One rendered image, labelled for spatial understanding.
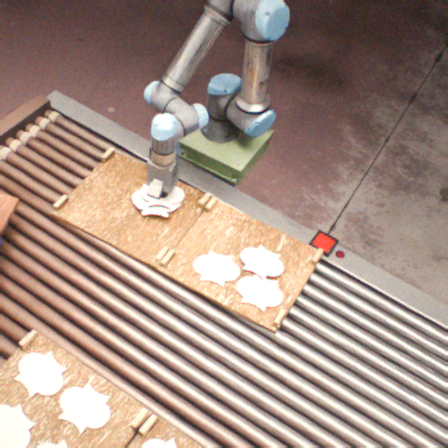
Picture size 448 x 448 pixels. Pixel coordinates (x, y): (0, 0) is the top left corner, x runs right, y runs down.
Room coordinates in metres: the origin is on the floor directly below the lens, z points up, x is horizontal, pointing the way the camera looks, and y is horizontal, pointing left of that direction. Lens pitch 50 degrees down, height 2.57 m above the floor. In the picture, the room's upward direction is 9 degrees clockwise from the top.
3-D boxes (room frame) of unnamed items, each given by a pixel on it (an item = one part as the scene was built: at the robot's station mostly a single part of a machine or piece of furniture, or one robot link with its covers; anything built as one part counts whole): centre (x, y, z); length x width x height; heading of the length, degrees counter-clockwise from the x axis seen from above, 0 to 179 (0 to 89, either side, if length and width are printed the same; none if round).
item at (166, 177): (1.41, 0.24, 1.08); 0.12 x 0.09 x 0.16; 167
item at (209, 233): (1.24, -0.06, 0.93); 0.41 x 0.35 x 0.02; 67
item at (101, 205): (1.40, 0.32, 0.93); 0.41 x 0.35 x 0.02; 68
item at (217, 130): (1.82, 0.08, 1.00); 0.15 x 0.15 x 0.10
